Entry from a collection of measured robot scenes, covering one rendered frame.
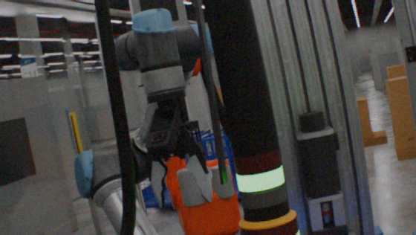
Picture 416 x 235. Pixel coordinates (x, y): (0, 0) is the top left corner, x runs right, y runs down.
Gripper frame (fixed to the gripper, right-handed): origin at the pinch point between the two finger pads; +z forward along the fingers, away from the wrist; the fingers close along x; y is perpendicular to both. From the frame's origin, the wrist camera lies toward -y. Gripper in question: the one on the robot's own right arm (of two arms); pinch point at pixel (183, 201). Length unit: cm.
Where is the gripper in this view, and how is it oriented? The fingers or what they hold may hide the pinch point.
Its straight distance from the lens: 94.2
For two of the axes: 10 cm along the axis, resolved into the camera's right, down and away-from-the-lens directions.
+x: -9.4, 1.7, 2.8
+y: 2.7, -1.0, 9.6
